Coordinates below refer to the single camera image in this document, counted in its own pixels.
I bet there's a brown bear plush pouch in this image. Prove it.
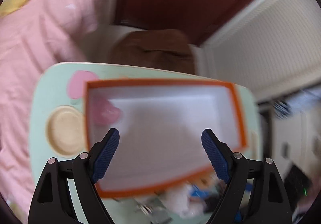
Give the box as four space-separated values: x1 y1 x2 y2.
189 172 226 201

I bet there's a white louvered door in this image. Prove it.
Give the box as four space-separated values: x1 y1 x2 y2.
202 0 320 101

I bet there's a pink quilt bed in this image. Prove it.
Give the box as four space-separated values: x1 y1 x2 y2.
1 0 107 223

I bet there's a white cloth bag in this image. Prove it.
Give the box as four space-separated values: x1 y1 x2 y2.
161 183 205 219

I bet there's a pink heart plastic case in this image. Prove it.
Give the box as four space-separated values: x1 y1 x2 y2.
90 94 121 126

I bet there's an orange cardboard box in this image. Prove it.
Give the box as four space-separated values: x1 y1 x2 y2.
85 78 248 198

